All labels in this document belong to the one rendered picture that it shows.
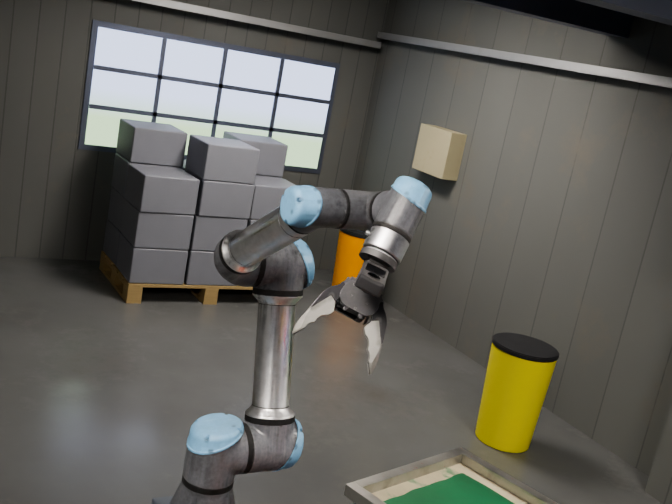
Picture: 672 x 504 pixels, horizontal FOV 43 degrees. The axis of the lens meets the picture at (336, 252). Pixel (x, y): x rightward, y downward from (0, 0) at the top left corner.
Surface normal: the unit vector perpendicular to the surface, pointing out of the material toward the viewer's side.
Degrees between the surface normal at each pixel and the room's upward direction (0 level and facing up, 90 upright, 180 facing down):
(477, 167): 90
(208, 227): 90
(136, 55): 90
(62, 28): 90
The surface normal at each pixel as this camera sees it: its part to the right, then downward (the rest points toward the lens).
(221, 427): 0.07, -0.95
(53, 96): 0.47, 0.29
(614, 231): -0.86, -0.04
